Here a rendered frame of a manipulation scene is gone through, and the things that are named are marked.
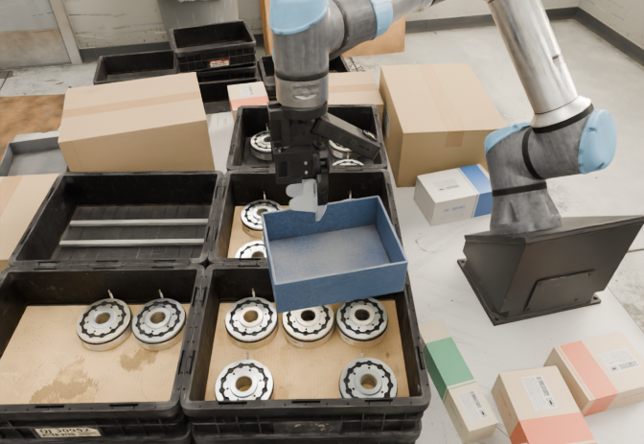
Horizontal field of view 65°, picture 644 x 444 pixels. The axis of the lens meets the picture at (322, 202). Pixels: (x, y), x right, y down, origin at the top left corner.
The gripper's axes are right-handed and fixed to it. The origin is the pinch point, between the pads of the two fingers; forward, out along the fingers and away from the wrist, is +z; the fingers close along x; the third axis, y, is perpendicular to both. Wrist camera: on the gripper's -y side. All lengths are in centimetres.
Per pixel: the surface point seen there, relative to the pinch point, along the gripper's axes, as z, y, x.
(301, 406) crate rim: 21.5, 7.4, 20.9
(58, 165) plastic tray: 31, 71, -84
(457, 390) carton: 37.8, -23.8, 13.0
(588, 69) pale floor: 84, -234, -240
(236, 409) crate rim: 21.7, 17.5, 19.4
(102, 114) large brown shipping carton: 13, 51, -77
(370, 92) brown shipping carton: 16, -31, -83
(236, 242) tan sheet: 25.8, 16.1, -27.0
